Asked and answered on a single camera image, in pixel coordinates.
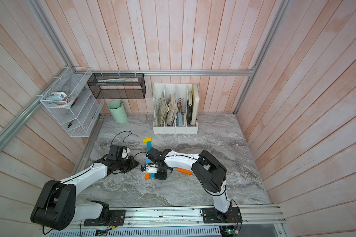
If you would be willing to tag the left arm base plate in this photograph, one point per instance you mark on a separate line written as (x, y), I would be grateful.
(111, 217)

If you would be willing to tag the white plastic file organizer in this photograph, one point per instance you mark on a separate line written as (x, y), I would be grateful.
(179, 101)

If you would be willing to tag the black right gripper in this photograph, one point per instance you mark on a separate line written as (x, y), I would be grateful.
(160, 177)

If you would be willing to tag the illustrated Chinese history book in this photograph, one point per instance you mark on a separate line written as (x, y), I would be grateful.
(162, 110)

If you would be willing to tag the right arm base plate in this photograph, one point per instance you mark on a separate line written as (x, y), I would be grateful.
(222, 214)

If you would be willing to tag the cream hardcover book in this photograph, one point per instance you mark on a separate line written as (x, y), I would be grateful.
(195, 103)

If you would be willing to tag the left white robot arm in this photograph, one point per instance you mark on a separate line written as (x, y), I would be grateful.
(56, 206)

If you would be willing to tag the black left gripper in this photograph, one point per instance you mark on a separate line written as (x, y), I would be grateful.
(132, 165)

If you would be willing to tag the mint green plastic cup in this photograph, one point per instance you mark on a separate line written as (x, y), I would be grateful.
(118, 112)

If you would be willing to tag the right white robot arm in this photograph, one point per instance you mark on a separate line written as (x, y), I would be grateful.
(207, 169)

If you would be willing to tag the white wire shelf rack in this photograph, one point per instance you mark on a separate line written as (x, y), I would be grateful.
(77, 119)

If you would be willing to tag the black wire mesh basket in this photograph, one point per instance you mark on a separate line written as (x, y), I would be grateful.
(117, 85)

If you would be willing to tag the small yellow wooden block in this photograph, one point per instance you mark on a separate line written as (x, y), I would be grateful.
(146, 140)

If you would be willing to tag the aluminium front rail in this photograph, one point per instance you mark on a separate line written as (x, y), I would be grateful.
(185, 216)

